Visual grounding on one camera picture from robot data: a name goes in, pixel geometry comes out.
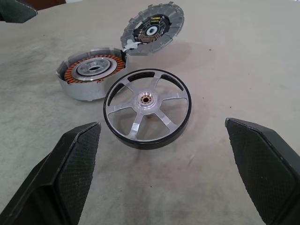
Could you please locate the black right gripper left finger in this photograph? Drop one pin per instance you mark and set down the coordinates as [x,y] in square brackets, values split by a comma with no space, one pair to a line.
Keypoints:
[58,175]

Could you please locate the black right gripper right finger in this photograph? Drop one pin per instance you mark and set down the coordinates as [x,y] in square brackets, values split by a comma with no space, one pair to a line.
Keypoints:
[264,173]

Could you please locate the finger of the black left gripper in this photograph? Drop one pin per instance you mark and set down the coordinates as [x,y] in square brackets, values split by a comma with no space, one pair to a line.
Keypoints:
[16,11]

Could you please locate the silver motor stator housing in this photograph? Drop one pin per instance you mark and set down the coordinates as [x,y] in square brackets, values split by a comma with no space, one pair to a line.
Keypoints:
[77,91]

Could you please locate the black-rimmed spoked silver rotor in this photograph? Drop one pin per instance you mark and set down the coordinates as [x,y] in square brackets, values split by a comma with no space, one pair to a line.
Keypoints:
[153,105]

